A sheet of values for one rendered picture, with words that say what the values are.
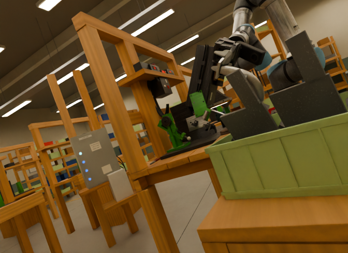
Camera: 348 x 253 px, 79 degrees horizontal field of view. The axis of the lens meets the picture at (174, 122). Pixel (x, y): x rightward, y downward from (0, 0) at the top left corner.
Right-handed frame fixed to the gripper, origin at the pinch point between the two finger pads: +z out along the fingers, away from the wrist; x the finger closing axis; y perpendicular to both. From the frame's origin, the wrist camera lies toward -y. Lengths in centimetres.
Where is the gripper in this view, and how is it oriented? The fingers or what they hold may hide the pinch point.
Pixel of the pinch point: (225, 68)
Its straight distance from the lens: 69.6
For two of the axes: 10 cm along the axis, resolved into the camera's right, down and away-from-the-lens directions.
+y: -8.8, -3.5, 3.1
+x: 0.4, -7.3, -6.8
